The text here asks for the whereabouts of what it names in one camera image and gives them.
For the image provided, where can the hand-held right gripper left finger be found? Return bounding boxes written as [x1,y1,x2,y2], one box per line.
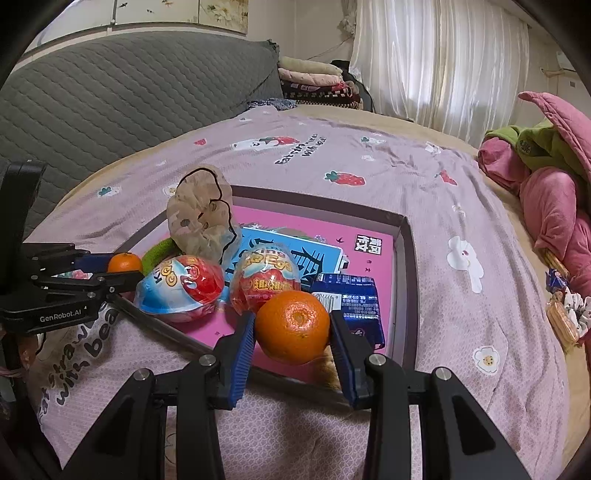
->
[60,311,257,480]

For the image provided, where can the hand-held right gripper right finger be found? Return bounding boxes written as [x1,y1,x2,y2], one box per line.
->
[329,311,532,480]

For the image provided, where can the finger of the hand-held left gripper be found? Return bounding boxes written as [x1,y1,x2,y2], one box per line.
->
[21,244,114,280]
[31,271,143,297]

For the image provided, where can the walnut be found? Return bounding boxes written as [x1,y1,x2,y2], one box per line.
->
[318,346,342,391]

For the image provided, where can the orange mandarin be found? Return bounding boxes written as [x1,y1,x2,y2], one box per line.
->
[107,252,144,274]
[255,290,332,365]

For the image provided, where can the green fuzzy scrunchie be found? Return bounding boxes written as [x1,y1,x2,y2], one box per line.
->
[141,235,178,275]

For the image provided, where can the blue snack packet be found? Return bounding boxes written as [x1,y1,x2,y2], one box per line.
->
[310,272,386,349]

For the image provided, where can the red toy egg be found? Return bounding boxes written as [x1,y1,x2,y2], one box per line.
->
[230,244,301,317]

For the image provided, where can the grey shallow box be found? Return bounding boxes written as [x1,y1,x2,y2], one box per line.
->
[111,185,419,409]

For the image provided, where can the beige sheer scrunchie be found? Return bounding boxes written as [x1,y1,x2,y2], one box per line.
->
[166,165,241,268]

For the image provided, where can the grey quilted headboard cover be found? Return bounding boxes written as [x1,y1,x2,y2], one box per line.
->
[0,32,284,241]

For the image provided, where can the cracker packet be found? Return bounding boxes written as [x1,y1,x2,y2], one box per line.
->
[546,300,580,347]

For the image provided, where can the small snack wrapper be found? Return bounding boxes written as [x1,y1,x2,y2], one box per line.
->
[545,268,568,294]

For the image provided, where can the grey-blue knitted cloth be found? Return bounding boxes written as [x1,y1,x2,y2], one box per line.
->
[247,98,296,112]

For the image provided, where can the pink quilt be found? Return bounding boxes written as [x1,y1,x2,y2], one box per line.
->
[478,136,591,296]

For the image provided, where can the checkered folded blanket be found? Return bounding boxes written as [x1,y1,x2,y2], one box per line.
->
[281,82,365,109]

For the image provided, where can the pink folded blanket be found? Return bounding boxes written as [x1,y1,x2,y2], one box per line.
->
[279,69,347,87]

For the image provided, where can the dark cloth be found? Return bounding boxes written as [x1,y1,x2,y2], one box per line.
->
[332,60,371,108]

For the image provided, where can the green blanket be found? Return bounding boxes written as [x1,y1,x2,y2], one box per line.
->
[485,121,587,174]

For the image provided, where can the cream folded blanket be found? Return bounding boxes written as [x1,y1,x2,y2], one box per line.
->
[279,56,342,77]

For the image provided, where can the white curtain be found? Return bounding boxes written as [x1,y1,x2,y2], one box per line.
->
[348,0,532,148]

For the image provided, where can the floral wall painting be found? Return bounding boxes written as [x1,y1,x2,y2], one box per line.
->
[28,0,250,51]

